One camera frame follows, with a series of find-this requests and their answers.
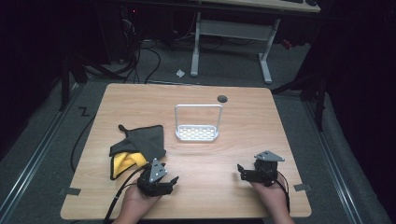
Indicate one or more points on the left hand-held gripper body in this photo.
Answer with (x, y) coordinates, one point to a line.
(155, 172)

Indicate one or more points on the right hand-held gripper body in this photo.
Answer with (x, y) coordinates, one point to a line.
(267, 169)

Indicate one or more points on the grey and yellow cloth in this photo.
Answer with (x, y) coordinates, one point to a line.
(146, 140)

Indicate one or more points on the person's right hand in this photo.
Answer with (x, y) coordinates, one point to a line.
(272, 196)

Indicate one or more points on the person's left hand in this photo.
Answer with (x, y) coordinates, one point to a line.
(137, 200)

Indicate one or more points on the grey tape piece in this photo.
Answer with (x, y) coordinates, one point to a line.
(302, 187)
(71, 191)

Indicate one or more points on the black metal stand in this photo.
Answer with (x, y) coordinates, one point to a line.
(65, 81)
(319, 93)

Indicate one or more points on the white paper scrap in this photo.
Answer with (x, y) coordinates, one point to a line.
(180, 73)

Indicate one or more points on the small red object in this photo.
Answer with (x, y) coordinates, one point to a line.
(287, 44)

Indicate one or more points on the dark equipment with red light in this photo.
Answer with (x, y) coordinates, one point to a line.
(120, 31)

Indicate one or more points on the metal floor rail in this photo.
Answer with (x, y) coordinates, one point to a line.
(333, 161)
(34, 149)

